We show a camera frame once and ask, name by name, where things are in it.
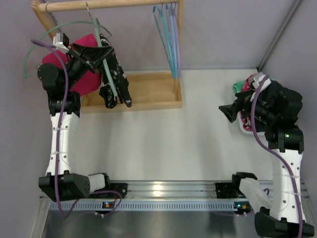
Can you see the wooden clothes rack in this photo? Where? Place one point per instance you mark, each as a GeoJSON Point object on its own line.
{"type": "Point", "coordinates": [149, 91]}

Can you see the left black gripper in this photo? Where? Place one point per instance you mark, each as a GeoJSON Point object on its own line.
{"type": "Point", "coordinates": [87, 62]}

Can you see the grey slotted cable duct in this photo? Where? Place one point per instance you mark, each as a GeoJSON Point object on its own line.
{"type": "Point", "coordinates": [160, 205]}

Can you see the green hanger with trousers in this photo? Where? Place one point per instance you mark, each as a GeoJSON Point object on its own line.
{"type": "Point", "coordinates": [97, 35]}

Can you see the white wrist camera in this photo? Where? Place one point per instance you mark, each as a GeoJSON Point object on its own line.
{"type": "Point", "coordinates": [61, 41]}
{"type": "Point", "coordinates": [255, 83]}

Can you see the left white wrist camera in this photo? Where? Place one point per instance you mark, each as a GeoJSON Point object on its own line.
{"type": "Point", "coordinates": [61, 41]}

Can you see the aluminium mounting rail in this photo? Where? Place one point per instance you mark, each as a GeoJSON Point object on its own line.
{"type": "Point", "coordinates": [150, 190]}

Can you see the lilac hanger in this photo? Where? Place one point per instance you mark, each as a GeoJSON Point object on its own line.
{"type": "Point", "coordinates": [178, 59]}

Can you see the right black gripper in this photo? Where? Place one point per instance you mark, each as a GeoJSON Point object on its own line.
{"type": "Point", "coordinates": [243, 106]}

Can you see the pink garment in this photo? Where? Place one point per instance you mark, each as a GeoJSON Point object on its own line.
{"type": "Point", "coordinates": [89, 82]}

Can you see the blue hanger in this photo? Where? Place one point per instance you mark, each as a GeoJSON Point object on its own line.
{"type": "Point", "coordinates": [173, 35]}

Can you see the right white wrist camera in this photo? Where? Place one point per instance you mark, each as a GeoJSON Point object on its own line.
{"type": "Point", "coordinates": [255, 83]}

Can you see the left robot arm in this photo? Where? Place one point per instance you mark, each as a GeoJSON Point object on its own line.
{"type": "Point", "coordinates": [61, 182]}

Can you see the teal hanger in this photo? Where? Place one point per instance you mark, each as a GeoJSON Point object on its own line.
{"type": "Point", "coordinates": [164, 33]}

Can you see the black white patterned trousers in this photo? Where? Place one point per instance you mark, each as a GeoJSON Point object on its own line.
{"type": "Point", "coordinates": [120, 82]}

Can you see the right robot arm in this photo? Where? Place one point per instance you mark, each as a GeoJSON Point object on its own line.
{"type": "Point", "coordinates": [277, 108]}

